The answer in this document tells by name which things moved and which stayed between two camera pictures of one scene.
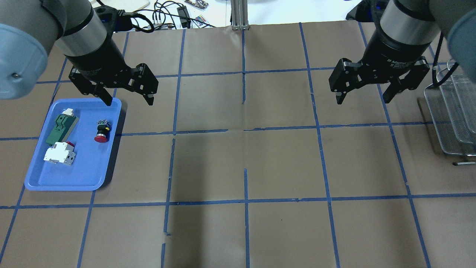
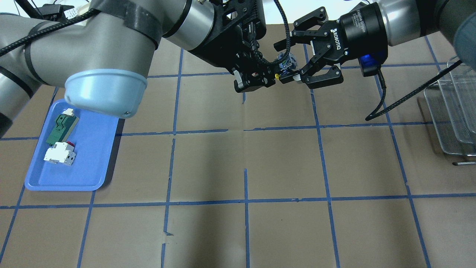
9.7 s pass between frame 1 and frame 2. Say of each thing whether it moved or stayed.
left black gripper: moved
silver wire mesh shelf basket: stayed
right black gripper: moved
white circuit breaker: stayed
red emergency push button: moved
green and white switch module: stayed
